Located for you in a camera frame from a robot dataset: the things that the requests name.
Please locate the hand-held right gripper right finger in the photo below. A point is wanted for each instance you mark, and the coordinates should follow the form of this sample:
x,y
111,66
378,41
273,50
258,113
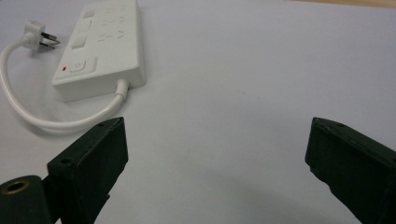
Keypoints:
x,y
351,165

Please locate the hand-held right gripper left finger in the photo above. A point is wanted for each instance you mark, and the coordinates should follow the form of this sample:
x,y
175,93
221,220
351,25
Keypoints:
x,y
90,168

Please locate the white power strip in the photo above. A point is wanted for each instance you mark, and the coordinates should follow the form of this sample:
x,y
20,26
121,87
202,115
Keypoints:
x,y
102,56

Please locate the white power plug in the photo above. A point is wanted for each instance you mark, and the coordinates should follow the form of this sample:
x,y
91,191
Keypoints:
x,y
36,36

